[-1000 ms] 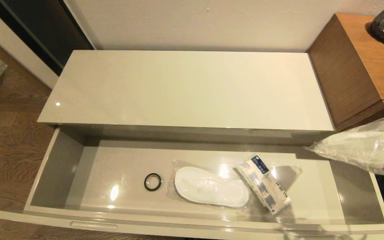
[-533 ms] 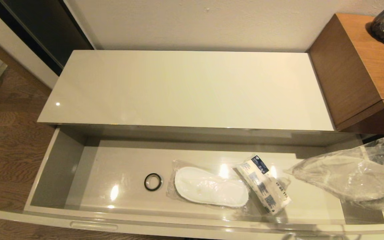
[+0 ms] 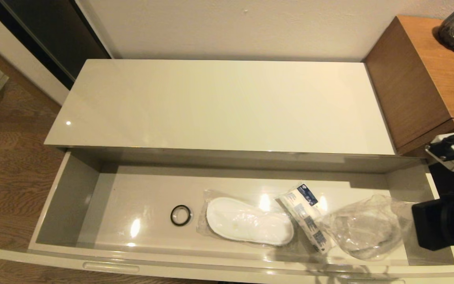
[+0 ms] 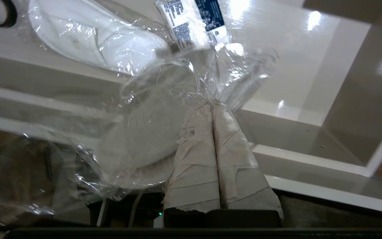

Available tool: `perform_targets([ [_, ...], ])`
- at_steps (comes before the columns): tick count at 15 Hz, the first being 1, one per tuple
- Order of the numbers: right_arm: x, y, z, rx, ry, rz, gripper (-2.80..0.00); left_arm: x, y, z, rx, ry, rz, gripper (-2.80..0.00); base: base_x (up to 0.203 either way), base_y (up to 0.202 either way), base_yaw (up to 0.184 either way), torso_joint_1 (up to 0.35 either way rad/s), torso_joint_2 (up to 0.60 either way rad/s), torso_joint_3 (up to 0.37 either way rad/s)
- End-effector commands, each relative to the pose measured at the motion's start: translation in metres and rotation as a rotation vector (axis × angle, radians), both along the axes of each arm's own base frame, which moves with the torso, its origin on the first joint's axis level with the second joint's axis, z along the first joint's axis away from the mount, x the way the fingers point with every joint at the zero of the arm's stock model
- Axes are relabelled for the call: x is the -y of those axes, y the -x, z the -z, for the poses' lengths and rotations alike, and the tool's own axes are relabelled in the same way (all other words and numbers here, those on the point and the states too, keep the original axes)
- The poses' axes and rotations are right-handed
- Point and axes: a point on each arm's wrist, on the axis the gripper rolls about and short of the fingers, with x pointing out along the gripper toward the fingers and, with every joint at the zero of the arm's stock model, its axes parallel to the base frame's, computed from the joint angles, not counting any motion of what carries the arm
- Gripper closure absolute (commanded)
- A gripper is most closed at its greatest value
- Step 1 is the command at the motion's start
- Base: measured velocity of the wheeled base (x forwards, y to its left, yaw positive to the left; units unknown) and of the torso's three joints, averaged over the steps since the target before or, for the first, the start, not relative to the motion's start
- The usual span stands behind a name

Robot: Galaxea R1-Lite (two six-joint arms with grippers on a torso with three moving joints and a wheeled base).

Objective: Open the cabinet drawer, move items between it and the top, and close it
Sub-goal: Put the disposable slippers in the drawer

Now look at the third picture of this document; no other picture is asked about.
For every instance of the white blue printed tissue pack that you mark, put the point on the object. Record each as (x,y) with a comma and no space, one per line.
(304,209)

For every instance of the dark sliding door panel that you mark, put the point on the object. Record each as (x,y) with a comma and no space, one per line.
(53,35)

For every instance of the white cabinet drawer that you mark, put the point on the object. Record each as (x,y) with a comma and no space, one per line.
(144,189)

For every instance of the white slippers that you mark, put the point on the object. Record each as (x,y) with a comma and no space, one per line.
(365,228)
(246,223)

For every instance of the brown wooden side table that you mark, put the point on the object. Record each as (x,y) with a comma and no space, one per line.
(420,71)

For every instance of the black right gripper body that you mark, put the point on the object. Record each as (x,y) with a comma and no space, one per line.
(428,223)

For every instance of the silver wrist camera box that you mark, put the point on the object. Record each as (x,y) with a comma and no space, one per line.
(447,152)

